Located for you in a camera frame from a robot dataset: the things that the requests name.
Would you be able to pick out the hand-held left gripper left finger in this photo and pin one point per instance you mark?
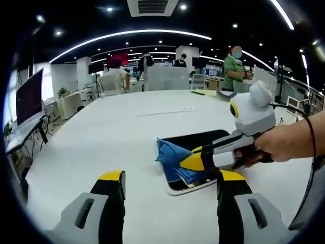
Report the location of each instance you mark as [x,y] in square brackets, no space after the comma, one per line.
[83,216]

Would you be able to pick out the white office chair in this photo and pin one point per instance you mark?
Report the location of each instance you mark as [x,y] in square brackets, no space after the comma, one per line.
[109,86]
[198,81]

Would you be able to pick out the dark grey curved object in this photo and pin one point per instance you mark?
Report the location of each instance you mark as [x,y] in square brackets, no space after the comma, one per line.
[224,95]

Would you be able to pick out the red display screen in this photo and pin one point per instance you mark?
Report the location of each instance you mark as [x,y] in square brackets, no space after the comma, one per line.
[117,58]

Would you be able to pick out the potted green plant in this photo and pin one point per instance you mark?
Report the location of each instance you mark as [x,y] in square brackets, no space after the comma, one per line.
[62,92]

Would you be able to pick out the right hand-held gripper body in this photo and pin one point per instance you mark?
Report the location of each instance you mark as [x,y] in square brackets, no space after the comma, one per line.
[254,114]

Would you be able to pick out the person's right hand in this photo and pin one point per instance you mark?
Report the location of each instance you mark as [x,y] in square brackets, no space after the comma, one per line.
[271,145]

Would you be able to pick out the black computer monitor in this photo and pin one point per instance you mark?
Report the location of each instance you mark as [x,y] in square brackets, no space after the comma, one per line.
[29,97]

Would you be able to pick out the white partition panel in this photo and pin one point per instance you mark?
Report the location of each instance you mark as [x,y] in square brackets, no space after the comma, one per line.
[265,77]
[166,79]

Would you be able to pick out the dark grey mesh object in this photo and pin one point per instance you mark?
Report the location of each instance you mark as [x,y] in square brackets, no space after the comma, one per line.
[307,198]

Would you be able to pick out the white office desk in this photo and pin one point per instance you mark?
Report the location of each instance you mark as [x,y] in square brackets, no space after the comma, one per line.
[23,134]

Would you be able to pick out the curved ceiling light strip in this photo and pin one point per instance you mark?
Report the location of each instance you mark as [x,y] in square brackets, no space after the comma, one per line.
[127,34]

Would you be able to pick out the blue cleaning cloth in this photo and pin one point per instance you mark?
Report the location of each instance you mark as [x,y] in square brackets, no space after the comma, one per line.
[172,155]

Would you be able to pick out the yellow paper sheet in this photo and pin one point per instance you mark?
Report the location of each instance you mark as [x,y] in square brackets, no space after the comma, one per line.
[203,92]

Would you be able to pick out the ceiling air vent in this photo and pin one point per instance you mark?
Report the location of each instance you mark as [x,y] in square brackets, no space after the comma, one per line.
[151,7]

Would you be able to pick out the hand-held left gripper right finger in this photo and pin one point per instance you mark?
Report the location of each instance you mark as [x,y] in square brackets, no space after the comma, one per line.
[254,216]

